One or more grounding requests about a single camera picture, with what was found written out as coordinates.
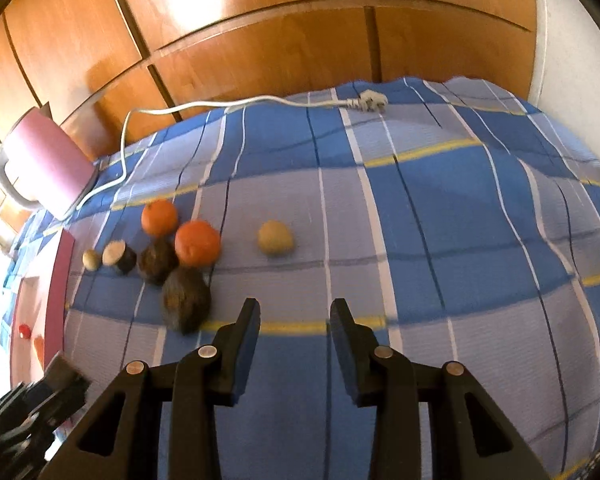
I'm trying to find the orange mandarin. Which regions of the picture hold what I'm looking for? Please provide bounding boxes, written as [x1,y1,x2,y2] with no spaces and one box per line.
[174,220,222,267]
[141,199,180,237]

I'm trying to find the white power cable with plug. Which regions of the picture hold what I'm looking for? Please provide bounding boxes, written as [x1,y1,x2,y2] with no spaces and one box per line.
[75,89,390,213]

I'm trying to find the blue plaid tablecloth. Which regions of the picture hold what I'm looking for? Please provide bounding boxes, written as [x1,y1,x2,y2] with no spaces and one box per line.
[10,76,600,480]

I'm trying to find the pink electric kettle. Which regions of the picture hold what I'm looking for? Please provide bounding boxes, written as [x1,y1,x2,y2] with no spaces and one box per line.
[0,102,100,222]

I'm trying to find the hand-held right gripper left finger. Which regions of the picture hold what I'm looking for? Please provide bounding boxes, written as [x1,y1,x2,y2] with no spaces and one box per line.
[40,298,260,480]

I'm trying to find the cut dark-skinned root piece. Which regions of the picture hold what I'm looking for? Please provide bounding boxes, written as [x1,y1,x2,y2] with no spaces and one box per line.
[102,241,138,276]

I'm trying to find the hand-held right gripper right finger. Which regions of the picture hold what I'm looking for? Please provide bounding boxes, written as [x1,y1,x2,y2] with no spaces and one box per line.
[330,298,551,480]

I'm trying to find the pink rimmed tray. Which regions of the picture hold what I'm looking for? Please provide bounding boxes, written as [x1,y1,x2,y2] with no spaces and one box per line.
[9,230,77,391]

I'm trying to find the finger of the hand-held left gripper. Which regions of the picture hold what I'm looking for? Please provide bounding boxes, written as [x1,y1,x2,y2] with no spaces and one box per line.
[41,352,92,428]

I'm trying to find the large dark brown tuber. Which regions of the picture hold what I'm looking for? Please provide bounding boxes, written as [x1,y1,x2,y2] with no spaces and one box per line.
[161,267,213,335]

